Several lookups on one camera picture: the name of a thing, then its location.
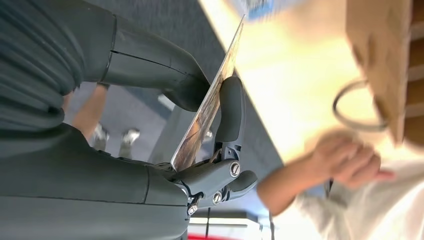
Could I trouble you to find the person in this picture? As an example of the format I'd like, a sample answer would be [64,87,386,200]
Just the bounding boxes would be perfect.
[70,82,110,143]
[256,127,424,240]
[91,123,142,160]

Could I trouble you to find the grey card reader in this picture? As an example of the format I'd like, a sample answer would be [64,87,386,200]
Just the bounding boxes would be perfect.
[228,0,302,21]

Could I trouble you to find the long black cable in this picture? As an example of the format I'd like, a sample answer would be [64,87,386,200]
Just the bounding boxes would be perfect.
[332,78,389,133]

